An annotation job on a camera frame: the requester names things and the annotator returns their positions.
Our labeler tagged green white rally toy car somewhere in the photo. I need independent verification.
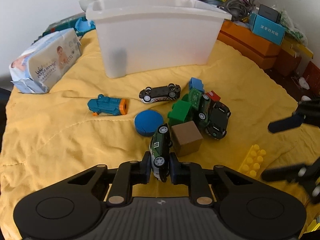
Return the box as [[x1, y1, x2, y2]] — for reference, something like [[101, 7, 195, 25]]
[[149, 123, 172, 183]]

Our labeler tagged yellow studded building block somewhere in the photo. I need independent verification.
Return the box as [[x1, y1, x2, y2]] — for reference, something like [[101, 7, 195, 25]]
[[238, 144, 266, 179]]

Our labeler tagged brown cube block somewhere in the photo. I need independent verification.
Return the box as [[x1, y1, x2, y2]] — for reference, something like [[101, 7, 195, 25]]
[[171, 121, 203, 157]]

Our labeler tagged blue round disc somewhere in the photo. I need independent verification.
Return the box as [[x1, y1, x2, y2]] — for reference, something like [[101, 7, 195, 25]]
[[134, 110, 164, 137]]

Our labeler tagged yellow cloth mat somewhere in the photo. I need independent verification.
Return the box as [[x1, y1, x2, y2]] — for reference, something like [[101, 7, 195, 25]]
[[1, 31, 319, 239]]

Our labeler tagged dark green toy car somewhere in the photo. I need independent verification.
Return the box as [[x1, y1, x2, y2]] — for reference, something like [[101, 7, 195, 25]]
[[196, 94, 212, 128]]

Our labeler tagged green building block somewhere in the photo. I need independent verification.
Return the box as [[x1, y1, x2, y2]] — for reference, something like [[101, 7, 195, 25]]
[[167, 93, 193, 126]]

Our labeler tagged small red building block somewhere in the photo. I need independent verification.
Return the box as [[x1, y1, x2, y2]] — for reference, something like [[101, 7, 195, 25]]
[[206, 90, 221, 102]]

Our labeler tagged blue orange toy train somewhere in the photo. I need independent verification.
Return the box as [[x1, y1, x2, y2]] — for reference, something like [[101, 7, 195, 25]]
[[87, 94, 128, 116]]

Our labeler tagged orange cardboard box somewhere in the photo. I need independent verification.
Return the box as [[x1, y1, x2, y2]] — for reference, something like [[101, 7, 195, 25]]
[[217, 21, 280, 70]]

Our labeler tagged green patterned curved block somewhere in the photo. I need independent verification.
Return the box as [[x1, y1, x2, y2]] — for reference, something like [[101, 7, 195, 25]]
[[188, 88, 203, 111]]

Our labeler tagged black white toy car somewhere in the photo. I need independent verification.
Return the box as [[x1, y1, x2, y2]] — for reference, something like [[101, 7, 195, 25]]
[[139, 83, 181, 103]]

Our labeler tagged green white plastic bag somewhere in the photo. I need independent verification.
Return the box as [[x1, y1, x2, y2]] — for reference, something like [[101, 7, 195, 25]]
[[280, 10, 308, 46]]

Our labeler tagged blue card box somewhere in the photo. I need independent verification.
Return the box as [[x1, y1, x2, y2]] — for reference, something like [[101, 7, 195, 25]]
[[249, 13, 286, 45]]

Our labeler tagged small blue building block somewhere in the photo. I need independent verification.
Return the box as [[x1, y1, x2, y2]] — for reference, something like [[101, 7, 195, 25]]
[[188, 77, 204, 93]]

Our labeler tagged black power adapter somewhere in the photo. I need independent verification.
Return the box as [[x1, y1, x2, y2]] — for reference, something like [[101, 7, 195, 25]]
[[258, 4, 281, 23]]

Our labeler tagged white plastic storage bin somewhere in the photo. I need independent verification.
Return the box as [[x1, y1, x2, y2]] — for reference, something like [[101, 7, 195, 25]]
[[86, 0, 232, 78]]

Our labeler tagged baby wipes pack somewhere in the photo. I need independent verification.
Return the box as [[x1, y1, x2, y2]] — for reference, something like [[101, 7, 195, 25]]
[[9, 28, 81, 94]]

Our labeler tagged blue plastic toy piece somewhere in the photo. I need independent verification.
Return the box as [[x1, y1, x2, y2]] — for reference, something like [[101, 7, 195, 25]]
[[74, 16, 95, 37]]

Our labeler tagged dark green book box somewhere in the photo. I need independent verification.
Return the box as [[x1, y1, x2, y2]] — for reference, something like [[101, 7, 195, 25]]
[[34, 12, 85, 42]]

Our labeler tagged white ceramic cup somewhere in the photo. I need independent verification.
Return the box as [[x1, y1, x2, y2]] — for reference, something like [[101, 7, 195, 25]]
[[79, 0, 98, 12]]

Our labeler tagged black cable bundle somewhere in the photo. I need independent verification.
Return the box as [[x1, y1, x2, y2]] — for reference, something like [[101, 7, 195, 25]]
[[220, 0, 258, 22]]

